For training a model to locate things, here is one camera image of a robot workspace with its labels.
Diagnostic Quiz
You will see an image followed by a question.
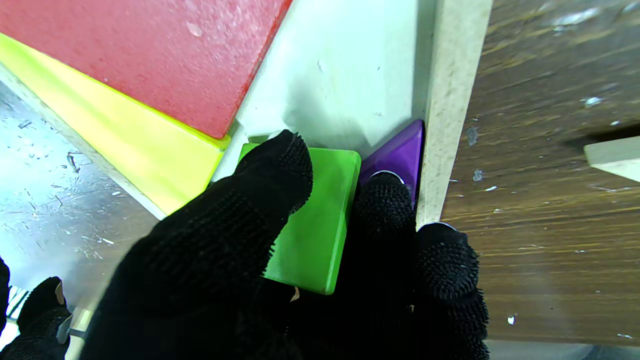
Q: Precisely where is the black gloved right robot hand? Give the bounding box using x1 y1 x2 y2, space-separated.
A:
0 257 74 360

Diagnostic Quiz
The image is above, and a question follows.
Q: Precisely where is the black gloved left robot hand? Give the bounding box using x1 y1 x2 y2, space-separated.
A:
80 130 492 360

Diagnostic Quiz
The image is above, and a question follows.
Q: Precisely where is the green square piece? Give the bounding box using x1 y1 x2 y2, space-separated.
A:
238 142 362 296

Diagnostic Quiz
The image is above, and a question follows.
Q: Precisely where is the large yellow triangle piece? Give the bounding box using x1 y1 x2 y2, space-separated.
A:
0 32 232 216

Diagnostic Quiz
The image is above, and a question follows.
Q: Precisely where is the purple triangle piece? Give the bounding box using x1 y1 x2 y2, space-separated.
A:
359 119 425 206

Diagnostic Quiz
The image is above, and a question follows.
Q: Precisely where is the large red triangle piece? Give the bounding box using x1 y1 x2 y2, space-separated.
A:
0 0 294 140

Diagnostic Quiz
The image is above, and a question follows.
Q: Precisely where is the square wooden tangram tray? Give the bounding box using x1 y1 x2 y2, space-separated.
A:
0 0 494 232

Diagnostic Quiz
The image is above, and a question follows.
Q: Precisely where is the small beige triangle piece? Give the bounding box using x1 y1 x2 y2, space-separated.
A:
583 135 640 184

